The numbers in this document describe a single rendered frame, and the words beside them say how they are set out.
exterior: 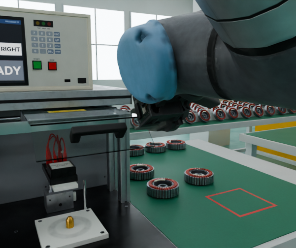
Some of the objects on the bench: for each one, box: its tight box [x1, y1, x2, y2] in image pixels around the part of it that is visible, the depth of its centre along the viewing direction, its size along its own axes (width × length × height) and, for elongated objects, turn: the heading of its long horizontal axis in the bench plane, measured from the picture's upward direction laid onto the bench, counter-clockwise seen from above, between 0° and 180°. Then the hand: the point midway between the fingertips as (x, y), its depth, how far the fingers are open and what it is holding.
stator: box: [147, 178, 179, 199], centre depth 100 cm, size 11×11×4 cm
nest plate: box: [35, 208, 109, 248], centre depth 72 cm, size 15×15×1 cm
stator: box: [184, 168, 214, 186], centre depth 111 cm, size 11×11×4 cm
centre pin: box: [66, 216, 74, 229], centre depth 72 cm, size 2×2×3 cm
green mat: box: [130, 144, 296, 248], centre depth 117 cm, size 94×61×1 cm, turn 28°
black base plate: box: [0, 185, 177, 248], centre depth 68 cm, size 47×64×2 cm
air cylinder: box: [43, 188, 74, 214], centre depth 84 cm, size 5×8×6 cm
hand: (149, 123), depth 61 cm, fingers closed
